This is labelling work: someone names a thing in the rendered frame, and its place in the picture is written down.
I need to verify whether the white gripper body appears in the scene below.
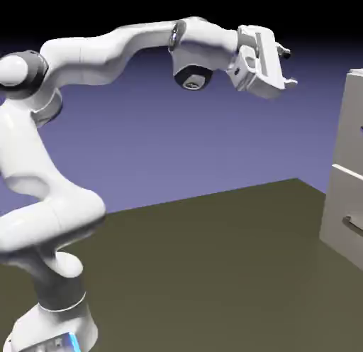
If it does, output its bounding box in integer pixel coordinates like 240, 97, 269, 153
238, 24, 286, 99

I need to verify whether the pale grey cabinet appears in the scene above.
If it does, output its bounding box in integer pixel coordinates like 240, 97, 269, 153
318, 68, 363, 270

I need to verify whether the pale grey drawer front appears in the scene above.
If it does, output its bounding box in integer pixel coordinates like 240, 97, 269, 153
331, 72, 363, 177
319, 165, 363, 269

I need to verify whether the grey metal drawer handle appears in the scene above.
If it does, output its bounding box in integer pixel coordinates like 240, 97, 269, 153
342, 214, 363, 237

